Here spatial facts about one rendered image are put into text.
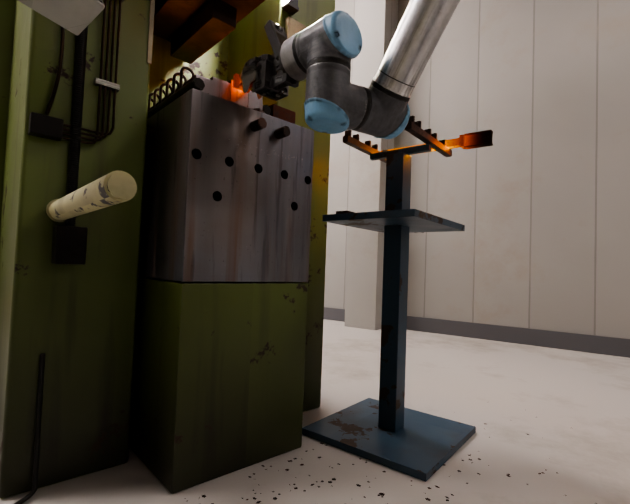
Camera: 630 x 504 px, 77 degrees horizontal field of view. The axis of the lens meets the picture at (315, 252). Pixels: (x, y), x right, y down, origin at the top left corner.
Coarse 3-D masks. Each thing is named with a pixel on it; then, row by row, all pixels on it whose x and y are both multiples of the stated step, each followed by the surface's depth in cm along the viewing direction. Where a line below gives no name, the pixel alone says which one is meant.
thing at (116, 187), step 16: (112, 176) 56; (128, 176) 57; (80, 192) 66; (96, 192) 59; (112, 192) 56; (128, 192) 57; (48, 208) 87; (64, 208) 76; (80, 208) 69; (96, 208) 66
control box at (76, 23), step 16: (32, 0) 64; (48, 0) 65; (64, 0) 66; (80, 0) 67; (96, 0) 68; (48, 16) 67; (64, 16) 68; (80, 16) 69; (96, 16) 71; (80, 32) 72
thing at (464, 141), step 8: (464, 136) 126; (472, 136) 126; (480, 136) 124; (488, 136) 123; (424, 144) 134; (448, 144) 129; (456, 144) 128; (464, 144) 127; (472, 144) 125; (480, 144) 123; (488, 144) 123
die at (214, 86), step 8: (208, 80) 100; (216, 80) 101; (232, 80) 104; (208, 88) 100; (216, 88) 101; (224, 88) 103; (232, 88) 104; (168, 96) 110; (224, 96) 103; (232, 96) 104; (240, 96) 106; (248, 96) 108; (256, 96) 110; (240, 104) 106; (248, 104) 108; (256, 104) 110
